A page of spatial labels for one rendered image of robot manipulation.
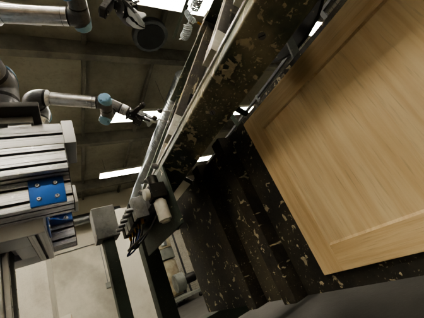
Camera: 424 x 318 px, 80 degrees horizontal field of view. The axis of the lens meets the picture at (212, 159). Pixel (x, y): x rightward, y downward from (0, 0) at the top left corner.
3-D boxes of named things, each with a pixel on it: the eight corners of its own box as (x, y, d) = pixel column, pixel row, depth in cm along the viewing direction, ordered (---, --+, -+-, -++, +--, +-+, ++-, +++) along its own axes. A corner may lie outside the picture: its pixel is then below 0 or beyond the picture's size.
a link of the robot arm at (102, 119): (96, 113, 156) (103, 100, 162) (98, 123, 165) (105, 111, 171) (108, 117, 157) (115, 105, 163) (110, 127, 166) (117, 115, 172)
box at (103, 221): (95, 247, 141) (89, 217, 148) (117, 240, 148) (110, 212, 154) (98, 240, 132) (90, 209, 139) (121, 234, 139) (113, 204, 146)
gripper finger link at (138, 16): (154, 18, 101) (138, 4, 102) (143, 21, 97) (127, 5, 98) (153, 25, 104) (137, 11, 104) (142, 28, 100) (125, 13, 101)
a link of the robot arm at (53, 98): (18, 81, 140) (112, 90, 154) (25, 94, 150) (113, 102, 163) (12, 96, 135) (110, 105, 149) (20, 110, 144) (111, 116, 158)
